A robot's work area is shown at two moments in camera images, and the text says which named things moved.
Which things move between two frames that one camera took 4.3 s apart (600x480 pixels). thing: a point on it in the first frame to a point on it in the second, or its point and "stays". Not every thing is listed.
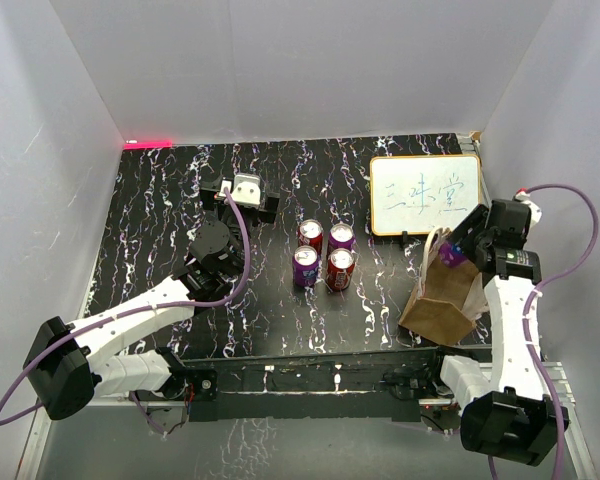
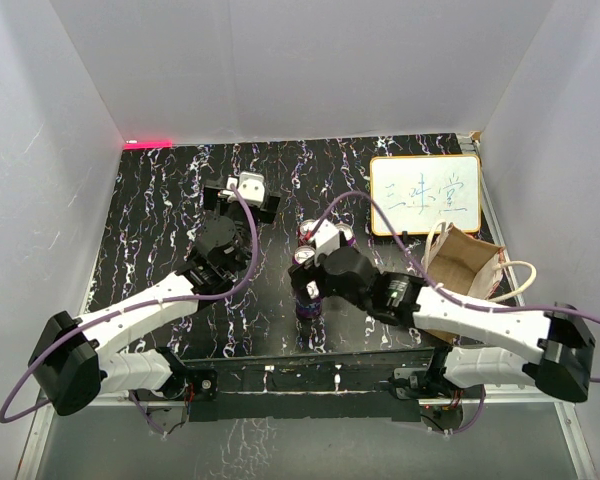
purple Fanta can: x=452 y=254 to x=310 y=308
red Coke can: x=310 y=233 stays
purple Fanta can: x=342 y=235 stays
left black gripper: x=266 y=216 stays
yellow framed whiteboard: x=418 y=194 stays
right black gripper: x=473 y=224 to x=305 y=272
